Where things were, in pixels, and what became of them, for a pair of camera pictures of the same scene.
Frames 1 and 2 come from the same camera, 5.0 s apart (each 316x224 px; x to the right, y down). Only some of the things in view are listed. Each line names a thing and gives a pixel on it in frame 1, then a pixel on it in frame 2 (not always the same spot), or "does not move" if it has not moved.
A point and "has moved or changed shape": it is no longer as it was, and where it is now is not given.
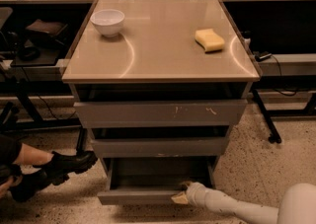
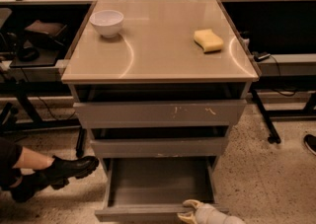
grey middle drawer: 160,147 does not move
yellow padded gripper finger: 187,183 to 193,203
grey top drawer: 160,113 does not move
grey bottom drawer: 152,181 has moved or changed shape
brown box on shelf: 49,27 does not move
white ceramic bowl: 108,22 does not move
